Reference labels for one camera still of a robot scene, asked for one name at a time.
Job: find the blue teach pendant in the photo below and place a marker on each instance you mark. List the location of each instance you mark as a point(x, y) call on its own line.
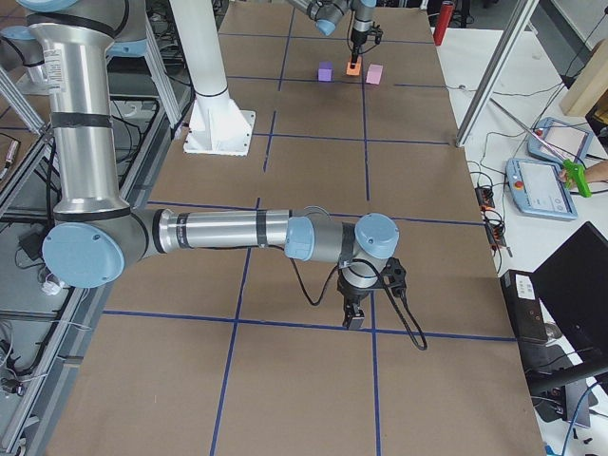
point(556, 141)
point(537, 191)

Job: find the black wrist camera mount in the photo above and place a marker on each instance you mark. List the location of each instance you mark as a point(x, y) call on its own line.
point(377, 34)

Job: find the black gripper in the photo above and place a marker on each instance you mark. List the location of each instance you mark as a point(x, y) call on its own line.
point(357, 38)

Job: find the near blue teach pendant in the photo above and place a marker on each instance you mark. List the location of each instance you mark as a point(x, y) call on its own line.
point(537, 191)

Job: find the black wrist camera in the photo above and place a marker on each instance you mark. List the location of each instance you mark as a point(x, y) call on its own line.
point(395, 275)

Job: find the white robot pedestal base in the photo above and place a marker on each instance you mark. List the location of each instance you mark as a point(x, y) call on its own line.
point(217, 125)

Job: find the orange black connector strip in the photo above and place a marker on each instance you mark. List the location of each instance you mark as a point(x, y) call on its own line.
point(493, 221)

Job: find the far blue teach pendant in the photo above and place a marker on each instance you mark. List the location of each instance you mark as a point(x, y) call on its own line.
point(556, 141)

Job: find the pink foam cube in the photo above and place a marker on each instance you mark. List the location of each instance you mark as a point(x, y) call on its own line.
point(374, 74)

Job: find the black monitor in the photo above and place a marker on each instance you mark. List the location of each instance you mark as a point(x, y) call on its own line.
point(572, 286)

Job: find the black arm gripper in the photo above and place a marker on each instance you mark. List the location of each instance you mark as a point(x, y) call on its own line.
point(351, 294)

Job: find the red cylinder bottle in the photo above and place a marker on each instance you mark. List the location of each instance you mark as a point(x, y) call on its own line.
point(442, 22)

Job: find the aluminium frame post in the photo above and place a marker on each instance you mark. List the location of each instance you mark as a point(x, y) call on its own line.
point(513, 30)

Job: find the purple foam cube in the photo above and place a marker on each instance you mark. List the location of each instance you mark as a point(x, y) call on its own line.
point(325, 71)

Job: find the orange foam cube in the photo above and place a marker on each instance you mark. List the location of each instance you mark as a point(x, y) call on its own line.
point(353, 70)

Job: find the wooden board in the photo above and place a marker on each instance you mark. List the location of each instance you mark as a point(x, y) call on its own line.
point(589, 86)

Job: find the black computer box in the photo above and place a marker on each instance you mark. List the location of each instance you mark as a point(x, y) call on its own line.
point(525, 311)

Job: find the aluminium table frame rail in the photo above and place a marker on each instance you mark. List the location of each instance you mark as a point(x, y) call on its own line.
point(41, 356)

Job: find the green grabber tool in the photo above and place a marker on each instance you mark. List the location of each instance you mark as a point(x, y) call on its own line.
point(576, 171)

